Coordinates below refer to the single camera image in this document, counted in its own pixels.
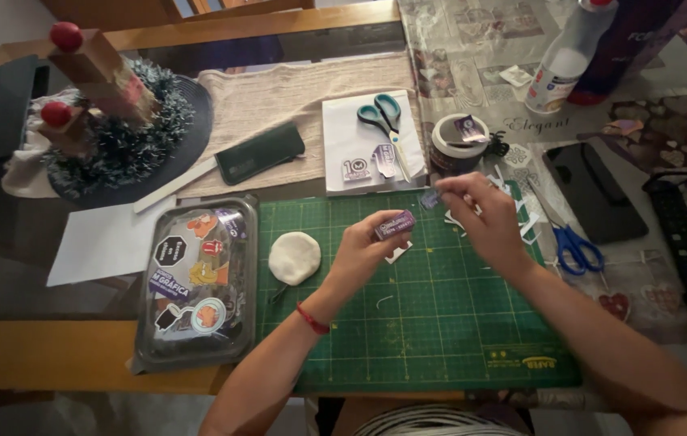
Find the person's left hand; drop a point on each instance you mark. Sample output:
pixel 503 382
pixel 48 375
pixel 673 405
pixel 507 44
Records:
pixel 352 254

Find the person's right hand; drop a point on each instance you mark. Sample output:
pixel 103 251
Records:
pixel 492 233

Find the person's right fingers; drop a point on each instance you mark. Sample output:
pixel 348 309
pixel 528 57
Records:
pixel 461 188

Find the small purple sticker piece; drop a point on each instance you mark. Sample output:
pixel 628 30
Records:
pixel 430 198

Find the purple rectangular sticker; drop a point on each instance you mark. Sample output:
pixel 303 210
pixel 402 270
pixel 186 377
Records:
pixel 396 224

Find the dark jar with white lid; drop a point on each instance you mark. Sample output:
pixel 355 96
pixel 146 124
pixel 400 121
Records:
pixel 457 148

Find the purple sticker on jar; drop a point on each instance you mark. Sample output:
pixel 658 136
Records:
pixel 469 129

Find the pile of white paper scraps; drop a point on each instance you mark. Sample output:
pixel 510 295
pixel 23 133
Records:
pixel 522 212

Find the purple white die-cut sticker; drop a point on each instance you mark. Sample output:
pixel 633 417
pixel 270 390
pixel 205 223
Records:
pixel 384 160

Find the white paper scrap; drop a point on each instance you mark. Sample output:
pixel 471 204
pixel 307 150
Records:
pixel 401 251

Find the white purple round-logo sticker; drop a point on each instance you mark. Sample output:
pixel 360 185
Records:
pixel 356 169

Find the white paper stack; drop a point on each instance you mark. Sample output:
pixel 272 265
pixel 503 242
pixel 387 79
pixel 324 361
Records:
pixel 355 145

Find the green cutting mat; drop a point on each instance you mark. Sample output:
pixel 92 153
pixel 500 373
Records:
pixel 428 315

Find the black tablet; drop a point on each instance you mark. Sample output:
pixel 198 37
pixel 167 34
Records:
pixel 595 191

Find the white plastic bottle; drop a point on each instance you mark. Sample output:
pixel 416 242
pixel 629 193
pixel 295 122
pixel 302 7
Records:
pixel 567 60

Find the purple paper scrap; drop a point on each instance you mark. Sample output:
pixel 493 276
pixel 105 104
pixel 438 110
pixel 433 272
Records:
pixel 623 126

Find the white round clay disc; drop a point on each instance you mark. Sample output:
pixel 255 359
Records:
pixel 294 257

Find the patterned grey tablecloth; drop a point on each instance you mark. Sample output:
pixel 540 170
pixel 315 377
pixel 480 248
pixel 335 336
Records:
pixel 652 151

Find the beige woven table runner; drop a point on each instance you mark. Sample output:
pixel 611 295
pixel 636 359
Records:
pixel 276 103

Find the dark green pouch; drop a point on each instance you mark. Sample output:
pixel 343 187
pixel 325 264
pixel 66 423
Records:
pixel 258 152

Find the dark purple bag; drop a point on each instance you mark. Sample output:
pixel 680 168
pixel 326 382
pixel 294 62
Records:
pixel 628 48

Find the person's striped clothing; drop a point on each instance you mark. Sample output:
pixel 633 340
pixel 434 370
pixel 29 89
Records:
pixel 434 421

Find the black round placemat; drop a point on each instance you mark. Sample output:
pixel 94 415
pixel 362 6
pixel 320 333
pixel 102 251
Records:
pixel 195 133

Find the clear plastic box of stickers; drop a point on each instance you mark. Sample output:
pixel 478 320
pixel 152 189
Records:
pixel 198 284

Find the white flat strip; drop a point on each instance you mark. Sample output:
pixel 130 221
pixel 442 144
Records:
pixel 167 188

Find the wooden chair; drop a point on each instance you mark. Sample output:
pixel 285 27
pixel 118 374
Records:
pixel 198 12

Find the dark tinsel wreath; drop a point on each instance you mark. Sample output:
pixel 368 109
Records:
pixel 131 145

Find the white paper sheet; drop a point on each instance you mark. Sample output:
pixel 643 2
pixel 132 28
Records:
pixel 104 242

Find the wooden candle decoration red balls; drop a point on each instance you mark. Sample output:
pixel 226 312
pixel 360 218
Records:
pixel 98 79

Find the white cloth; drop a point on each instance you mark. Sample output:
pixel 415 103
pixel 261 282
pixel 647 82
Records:
pixel 25 163

